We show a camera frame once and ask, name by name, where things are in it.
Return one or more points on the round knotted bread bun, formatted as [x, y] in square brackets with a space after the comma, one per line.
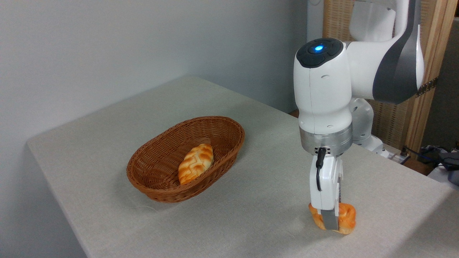
[347, 218]

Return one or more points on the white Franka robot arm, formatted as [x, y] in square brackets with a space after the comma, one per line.
[322, 93]

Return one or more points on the white box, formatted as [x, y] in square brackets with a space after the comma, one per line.
[439, 176]

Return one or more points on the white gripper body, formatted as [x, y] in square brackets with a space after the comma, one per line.
[328, 182]

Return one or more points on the grey fabric tablecloth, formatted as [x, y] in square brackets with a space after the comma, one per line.
[251, 200]

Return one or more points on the brown oval wicker basket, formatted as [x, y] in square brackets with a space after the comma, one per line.
[157, 168]

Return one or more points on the dark metal screen hinge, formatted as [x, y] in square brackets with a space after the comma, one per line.
[430, 85]

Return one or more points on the dark blue-grey cloth bundle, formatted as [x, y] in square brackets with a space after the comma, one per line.
[444, 159]

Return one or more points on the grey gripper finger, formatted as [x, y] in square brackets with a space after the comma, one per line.
[330, 219]
[340, 191]

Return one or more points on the oblong braided bread loaf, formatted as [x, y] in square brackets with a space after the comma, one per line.
[195, 163]

